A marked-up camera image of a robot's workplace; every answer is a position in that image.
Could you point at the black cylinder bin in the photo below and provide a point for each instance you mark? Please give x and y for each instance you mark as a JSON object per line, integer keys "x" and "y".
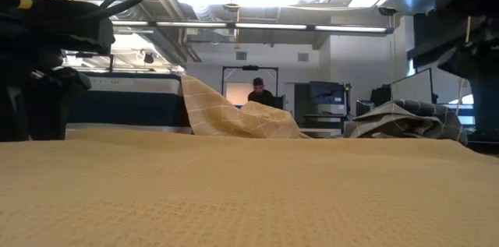
{"x": 364, "y": 107}

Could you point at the long ceiling light bar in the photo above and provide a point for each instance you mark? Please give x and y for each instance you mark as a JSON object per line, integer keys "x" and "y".
{"x": 269, "y": 26}

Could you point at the black equipment cabinet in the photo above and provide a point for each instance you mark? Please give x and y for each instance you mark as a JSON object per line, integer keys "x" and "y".
{"x": 319, "y": 95}

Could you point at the plain orange waffle towel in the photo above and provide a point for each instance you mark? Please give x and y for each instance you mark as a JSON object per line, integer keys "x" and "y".
{"x": 249, "y": 192}

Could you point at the grey checked towel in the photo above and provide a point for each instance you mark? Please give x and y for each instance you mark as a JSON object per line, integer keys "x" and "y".
{"x": 409, "y": 120}

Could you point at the orange towel with white grid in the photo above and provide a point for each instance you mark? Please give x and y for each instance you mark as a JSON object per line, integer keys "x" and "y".
{"x": 234, "y": 116}

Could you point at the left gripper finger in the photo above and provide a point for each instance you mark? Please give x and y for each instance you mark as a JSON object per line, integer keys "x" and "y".
{"x": 11, "y": 103}
{"x": 58, "y": 95}

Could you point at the white blue striped bin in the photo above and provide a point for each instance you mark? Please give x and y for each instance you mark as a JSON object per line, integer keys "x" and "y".
{"x": 466, "y": 110}

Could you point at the grey wall vent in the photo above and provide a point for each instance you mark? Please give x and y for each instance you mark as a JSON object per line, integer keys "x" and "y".
{"x": 303, "y": 57}
{"x": 241, "y": 55}

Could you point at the person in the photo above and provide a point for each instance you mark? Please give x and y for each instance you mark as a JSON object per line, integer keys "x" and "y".
{"x": 260, "y": 95}

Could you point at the white partition panel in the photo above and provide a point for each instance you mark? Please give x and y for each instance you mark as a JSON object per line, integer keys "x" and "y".
{"x": 413, "y": 87}

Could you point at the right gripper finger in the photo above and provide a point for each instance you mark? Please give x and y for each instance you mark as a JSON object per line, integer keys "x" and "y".
{"x": 485, "y": 103}

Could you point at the black rectangular frame stand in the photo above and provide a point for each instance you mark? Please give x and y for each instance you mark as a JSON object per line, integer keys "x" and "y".
{"x": 249, "y": 68}

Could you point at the navy fabric bin white stripes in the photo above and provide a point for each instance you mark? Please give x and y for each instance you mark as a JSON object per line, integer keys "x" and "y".
{"x": 128, "y": 103}

